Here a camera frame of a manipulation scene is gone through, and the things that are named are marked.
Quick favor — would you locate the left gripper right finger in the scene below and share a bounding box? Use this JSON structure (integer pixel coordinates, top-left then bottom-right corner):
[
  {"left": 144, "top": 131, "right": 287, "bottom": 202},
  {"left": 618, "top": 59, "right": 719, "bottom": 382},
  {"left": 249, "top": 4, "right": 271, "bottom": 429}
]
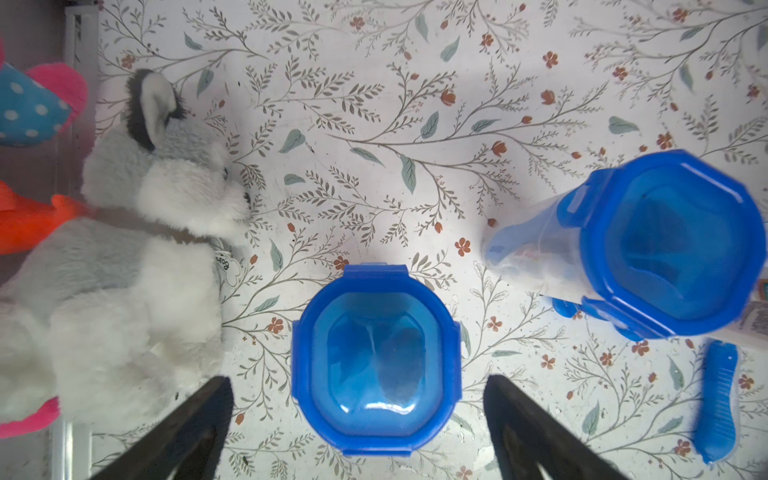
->
[{"left": 483, "top": 375, "right": 624, "bottom": 480}]

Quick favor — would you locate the lower white pink plush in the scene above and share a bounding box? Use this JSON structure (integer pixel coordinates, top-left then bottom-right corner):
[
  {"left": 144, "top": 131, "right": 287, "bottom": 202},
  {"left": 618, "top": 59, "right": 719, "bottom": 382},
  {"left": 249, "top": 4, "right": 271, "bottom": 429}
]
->
[{"left": 0, "top": 397, "right": 60, "bottom": 439}]

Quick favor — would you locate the white pink plush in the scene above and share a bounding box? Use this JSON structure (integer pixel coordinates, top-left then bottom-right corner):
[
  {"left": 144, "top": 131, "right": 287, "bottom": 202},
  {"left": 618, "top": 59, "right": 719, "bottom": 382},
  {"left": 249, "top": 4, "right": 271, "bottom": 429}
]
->
[
  {"left": 0, "top": 52, "right": 88, "bottom": 148},
  {"left": 0, "top": 397, "right": 60, "bottom": 439}
]

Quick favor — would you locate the blue container lid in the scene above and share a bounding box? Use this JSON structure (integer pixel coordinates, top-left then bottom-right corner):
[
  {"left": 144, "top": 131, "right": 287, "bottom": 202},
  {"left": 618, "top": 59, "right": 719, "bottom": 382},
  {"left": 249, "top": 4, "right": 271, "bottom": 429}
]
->
[{"left": 291, "top": 263, "right": 462, "bottom": 456}]

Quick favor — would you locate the clear plastic container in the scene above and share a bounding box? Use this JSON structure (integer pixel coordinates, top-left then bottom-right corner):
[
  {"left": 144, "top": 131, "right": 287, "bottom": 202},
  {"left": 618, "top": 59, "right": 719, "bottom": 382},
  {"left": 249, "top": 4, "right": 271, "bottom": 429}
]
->
[{"left": 482, "top": 194, "right": 591, "bottom": 303}]

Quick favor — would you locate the white small plush dog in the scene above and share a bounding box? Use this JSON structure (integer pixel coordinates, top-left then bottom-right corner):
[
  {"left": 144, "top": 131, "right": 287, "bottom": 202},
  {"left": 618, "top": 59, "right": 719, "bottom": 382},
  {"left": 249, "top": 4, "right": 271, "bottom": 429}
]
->
[{"left": 1, "top": 69, "right": 252, "bottom": 431}]

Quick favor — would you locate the blue toothbrush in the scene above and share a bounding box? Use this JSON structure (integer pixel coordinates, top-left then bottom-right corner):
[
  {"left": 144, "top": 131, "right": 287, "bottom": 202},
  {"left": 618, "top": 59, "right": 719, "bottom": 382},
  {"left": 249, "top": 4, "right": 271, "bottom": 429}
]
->
[{"left": 693, "top": 340, "right": 740, "bottom": 465}]

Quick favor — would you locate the red plush toy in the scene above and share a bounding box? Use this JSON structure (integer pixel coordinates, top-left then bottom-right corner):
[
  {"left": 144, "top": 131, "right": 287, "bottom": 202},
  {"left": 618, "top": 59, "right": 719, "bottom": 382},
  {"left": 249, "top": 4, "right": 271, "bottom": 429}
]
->
[{"left": 1, "top": 182, "right": 92, "bottom": 255}]

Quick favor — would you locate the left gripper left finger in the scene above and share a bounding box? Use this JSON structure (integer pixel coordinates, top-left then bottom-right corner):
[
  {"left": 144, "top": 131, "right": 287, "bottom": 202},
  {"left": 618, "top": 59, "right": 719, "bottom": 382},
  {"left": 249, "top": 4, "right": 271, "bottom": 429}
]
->
[{"left": 92, "top": 376, "right": 233, "bottom": 480}]

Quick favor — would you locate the upper white pink plush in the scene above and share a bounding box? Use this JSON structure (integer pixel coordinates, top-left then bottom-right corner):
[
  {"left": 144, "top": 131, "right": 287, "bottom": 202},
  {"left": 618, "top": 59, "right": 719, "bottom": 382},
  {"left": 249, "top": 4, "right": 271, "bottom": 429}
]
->
[{"left": 0, "top": 52, "right": 88, "bottom": 148}]

